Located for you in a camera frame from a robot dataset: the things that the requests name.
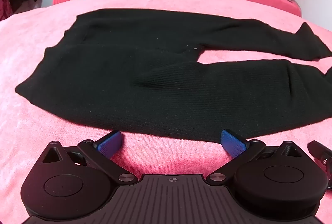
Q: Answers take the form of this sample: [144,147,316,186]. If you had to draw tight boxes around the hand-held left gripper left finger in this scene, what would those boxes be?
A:
[36,130,138,185]

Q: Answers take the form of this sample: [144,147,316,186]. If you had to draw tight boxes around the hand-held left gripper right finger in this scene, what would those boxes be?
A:
[207,129,310,185]

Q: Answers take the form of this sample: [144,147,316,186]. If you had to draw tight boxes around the pink fleece blanket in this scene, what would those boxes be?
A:
[0,0,332,224]

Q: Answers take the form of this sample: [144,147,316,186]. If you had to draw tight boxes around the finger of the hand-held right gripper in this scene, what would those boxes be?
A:
[307,140,332,191]

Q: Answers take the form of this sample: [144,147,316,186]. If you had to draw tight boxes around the black knit pants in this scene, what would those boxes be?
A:
[15,8,332,144]

